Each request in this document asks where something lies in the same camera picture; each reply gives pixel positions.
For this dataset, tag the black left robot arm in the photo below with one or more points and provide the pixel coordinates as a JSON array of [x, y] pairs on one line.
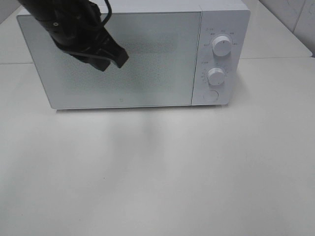
[[49, 12]]

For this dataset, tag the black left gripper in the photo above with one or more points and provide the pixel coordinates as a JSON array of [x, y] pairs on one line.
[[88, 41]]

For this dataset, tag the white timer knob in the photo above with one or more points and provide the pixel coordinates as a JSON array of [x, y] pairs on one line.
[[215, 76]]

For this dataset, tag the white microwave door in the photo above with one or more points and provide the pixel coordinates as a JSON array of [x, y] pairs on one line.
[[162, 50]]

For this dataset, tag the white microwave oven body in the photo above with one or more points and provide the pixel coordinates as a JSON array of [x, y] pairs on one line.
[[218, 17]]

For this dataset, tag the upper white power knob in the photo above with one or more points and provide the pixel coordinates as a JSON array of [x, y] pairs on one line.
[[221, 46]]

